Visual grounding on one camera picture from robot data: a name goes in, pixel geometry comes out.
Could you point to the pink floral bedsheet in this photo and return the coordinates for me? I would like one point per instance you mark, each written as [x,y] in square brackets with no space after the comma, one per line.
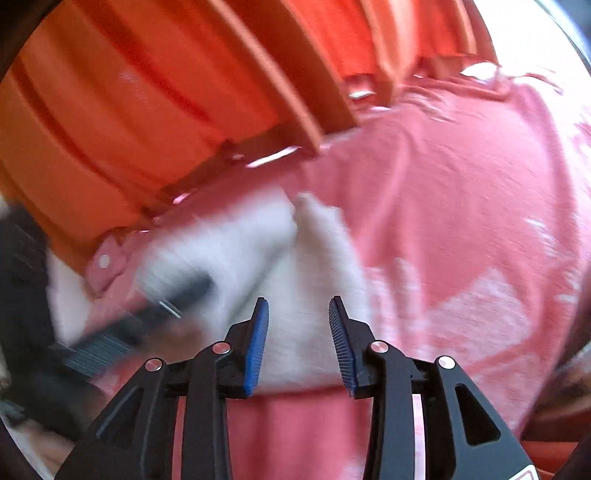
[468,205]

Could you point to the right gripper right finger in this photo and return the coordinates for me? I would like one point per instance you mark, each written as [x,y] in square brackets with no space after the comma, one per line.
[429,419]

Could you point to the white knitted sweater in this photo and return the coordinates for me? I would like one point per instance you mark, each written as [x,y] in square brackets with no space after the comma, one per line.
[295,253]

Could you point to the pink polka dot pillow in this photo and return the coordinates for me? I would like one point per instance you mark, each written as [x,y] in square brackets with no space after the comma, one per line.
[111,259]

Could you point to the orange curtain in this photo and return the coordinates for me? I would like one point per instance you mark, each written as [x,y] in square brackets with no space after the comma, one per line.
[110,109]

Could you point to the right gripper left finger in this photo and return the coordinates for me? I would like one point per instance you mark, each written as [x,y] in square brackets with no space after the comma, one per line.
[181,403]

